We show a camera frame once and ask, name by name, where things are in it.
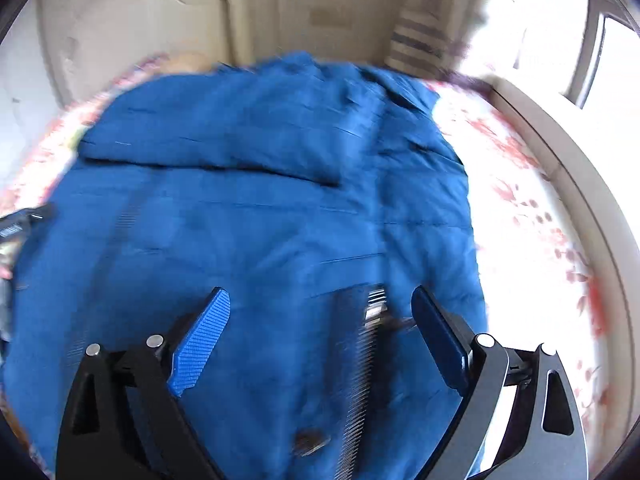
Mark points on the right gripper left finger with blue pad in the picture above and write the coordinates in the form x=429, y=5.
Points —
x=122, y=417

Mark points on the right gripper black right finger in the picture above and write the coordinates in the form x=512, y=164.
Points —
x=543, y=438

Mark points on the blue quilted down jacket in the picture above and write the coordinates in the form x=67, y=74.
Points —
x=296, y=186

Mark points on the floral bed quilt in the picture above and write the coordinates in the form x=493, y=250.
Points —
x=537, y=279

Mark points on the white wooden headboard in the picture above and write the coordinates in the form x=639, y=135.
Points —
x=87, y=43

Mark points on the peach textured pillow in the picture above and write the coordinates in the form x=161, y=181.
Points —
x=185, y=63

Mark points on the sailboat print curtain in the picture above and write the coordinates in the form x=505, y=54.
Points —
x=431, y=38

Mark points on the dark window frame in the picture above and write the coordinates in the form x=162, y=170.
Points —
x=626, y=12

